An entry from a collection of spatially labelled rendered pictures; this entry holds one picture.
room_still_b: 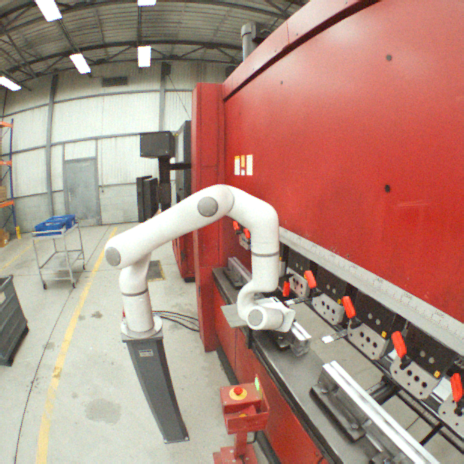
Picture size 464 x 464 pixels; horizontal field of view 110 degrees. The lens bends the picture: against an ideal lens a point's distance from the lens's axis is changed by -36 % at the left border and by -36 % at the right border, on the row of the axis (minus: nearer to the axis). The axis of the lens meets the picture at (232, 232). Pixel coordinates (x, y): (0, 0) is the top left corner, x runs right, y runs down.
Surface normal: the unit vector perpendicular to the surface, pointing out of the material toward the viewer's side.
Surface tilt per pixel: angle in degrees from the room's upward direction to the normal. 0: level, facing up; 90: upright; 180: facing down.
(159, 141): 90
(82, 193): 90
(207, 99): 90
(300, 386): 0
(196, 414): 0
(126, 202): 90
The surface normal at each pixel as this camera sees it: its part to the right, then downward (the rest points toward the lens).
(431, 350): -0.96, 0.07
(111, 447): 0.00, -0.97
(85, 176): 0.32, 0.24
